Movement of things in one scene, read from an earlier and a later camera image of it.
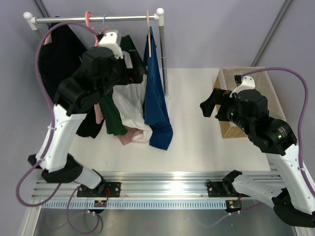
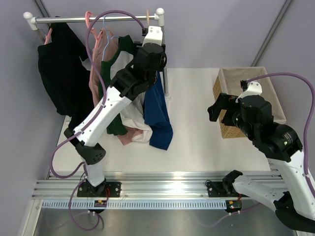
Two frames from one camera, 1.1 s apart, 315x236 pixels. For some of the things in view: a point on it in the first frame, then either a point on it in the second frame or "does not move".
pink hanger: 88,13 does not move
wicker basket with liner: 225,81 does not move
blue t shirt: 154,101 does not move
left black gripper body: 127,75 to 137,44
